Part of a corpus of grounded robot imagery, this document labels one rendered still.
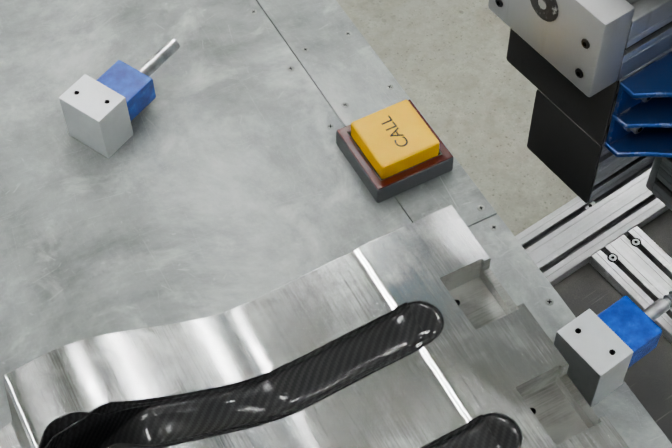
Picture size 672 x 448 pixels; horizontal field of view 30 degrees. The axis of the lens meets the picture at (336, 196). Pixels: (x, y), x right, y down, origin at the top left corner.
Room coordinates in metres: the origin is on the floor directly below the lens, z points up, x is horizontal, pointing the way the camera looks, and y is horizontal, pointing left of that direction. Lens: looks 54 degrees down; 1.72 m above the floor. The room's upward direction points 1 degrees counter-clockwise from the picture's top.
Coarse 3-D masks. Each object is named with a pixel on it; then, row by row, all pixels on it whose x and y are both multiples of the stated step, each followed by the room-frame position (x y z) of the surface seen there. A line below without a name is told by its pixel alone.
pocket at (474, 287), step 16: (464, 272) 0.54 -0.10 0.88; (480, 272) 0.54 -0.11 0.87; (448, 288) 0.53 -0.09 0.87; (464, 288) 0.53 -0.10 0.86; (480, 288) 0.53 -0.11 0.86; (496, 288) 0.53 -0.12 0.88; (464, 304) 0.52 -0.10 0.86; (480, 304) 0.52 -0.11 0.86; (496, 304) 0.52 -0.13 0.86; (512, 304) 0.51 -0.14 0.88; (480, 320) 0.50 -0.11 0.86
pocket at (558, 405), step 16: (560, 368) 0.45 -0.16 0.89; (528, 384) 0.44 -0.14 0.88; (544, 384) 0.44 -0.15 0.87; (560, 384) 0.44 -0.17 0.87; (528, 400) 0.43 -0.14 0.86; (544, 400) 0.43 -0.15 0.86; (560, 400) 0.43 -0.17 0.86; (576, 400) 0.43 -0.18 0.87; (544, 416) 0.42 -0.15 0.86; (560, 416) 0.42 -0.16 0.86; (576, 416) 0.42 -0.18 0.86; (592, 416) 0.41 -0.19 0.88; (560, 432) 0.41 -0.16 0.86; (576, 432) 0.41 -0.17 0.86
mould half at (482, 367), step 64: (384, 256) 0.55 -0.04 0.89; (448, 256) 0.55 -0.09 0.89; (192, 320) 0.49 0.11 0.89; (256, 320) 0.50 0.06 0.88; (320, 320) 0.49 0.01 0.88; (448, 320) 0.49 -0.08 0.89; (512, 320) 0.49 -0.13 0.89; (64, 384) 0.42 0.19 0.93; (128, 384) 0.42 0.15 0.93; (192, 384) 0.43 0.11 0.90; (384, 384) 0.44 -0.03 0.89; (448, 384) 0.43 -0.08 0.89; (512, 384) 0.43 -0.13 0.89
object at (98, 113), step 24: (168, 48) 0.83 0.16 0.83; (120, 72) 0.79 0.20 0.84; (144, 72) 0.80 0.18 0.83; (72, 96) 0.75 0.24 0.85; (96, 96) 0.75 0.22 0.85; (120, 96) 0.75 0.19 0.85; (144, 96) 0.77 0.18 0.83; (72, 120) 0.75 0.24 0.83; (96, 120) 0.72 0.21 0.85; (120, 120) 0.74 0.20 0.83; (96, 144) 0.73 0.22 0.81; (120, 144) 0.74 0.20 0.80
